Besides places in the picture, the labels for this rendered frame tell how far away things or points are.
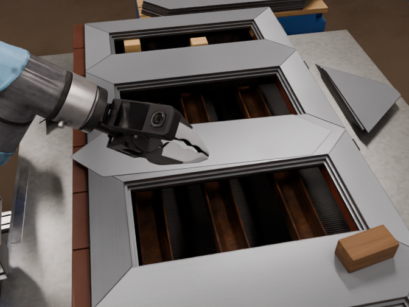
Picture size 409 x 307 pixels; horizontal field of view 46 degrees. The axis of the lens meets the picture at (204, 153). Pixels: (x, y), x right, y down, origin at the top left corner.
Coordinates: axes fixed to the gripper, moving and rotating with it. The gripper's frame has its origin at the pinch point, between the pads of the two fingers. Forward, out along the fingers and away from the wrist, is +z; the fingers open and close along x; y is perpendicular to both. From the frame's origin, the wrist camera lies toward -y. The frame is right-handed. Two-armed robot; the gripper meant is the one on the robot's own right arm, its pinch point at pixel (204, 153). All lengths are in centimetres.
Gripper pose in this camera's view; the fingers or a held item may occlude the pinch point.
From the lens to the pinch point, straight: 79.5
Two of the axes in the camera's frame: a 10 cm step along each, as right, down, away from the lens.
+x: -2.6, 9.4, -2.4
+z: 8.0, 3.4, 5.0
